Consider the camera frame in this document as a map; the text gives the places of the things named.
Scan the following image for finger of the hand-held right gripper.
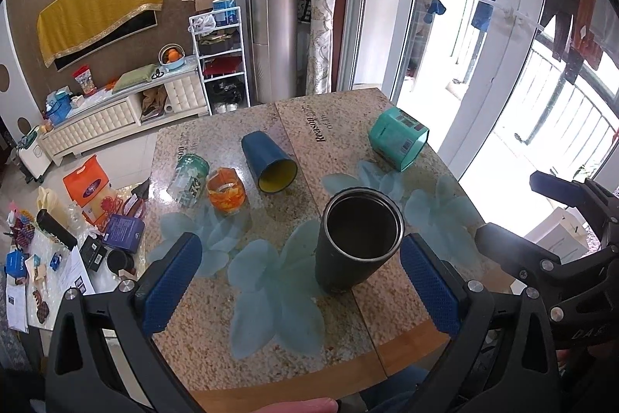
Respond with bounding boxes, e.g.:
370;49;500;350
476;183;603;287
475;222;588;295
528;171;619;244

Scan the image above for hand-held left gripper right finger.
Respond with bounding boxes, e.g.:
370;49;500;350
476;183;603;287
400;233;563;413

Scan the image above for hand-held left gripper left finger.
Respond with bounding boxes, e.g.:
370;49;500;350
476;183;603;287
43;231;204;413

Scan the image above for black steel tumbler cup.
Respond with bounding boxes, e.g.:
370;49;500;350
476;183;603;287
314;187;405;294

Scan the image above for orange glass cup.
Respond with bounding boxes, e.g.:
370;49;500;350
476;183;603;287
206;168;247;214

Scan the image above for green printed cup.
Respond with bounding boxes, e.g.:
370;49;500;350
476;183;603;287
167;153;210;206

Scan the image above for teal cup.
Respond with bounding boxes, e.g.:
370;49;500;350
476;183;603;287
368;107;430;172

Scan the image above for blue cup yellow inside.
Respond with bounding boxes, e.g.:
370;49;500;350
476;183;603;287
241;130;299;194

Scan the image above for person's left hand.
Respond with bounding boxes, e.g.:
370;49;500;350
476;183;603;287
258;398;340;413

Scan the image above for white carton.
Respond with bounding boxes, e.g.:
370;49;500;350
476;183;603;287
523;206;603;266

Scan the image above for black mug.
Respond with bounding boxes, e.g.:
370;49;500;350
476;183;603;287
106;249;136;280

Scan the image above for dark blue box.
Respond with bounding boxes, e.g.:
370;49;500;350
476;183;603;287
103;214;145;254

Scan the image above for black box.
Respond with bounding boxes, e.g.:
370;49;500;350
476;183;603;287
79;235;108;272

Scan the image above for person's blue jeans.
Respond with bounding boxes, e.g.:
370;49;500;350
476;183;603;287
358;365;431;413

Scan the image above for orange gift bag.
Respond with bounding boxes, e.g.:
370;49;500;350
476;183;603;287
63;155;113;225

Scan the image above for black cylinder case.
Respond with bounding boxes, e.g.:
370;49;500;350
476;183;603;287
36;209;79;250

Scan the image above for small blue box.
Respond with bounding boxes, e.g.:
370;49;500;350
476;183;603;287
4;250;31;277

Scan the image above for hanging brown garment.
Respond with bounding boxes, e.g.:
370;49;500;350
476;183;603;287
551;0;611;85

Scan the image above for white tufted cabinet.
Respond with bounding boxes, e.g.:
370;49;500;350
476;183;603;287
38;57;212;167

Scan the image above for white suitcase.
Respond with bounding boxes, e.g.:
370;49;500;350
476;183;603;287
10;127;53;182

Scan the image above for blue plastic basket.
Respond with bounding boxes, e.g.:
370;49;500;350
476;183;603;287
46;93;73;126

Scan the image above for green cushion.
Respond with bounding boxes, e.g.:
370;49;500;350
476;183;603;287
112;64;160;92

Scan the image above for red snack jar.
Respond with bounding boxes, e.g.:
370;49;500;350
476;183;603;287
72;65;99;97

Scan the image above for basket with oranges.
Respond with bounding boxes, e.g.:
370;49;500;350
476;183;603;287
157;43;186;73

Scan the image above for white metal shelf rack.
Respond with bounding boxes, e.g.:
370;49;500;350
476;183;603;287
188;7;252;115

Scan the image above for black television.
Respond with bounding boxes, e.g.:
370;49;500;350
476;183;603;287
52;10;159;72

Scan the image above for white plastic bag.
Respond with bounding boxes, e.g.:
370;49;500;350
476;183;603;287
189;13;217;36

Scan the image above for blue and white bucket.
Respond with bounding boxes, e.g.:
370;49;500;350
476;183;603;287
212;0;239;28

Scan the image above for yellow cloth covered TV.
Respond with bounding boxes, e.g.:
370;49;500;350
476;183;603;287
37;0;164;68

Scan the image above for patterned beige curtain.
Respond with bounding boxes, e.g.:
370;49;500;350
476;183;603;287
306;0;346;95

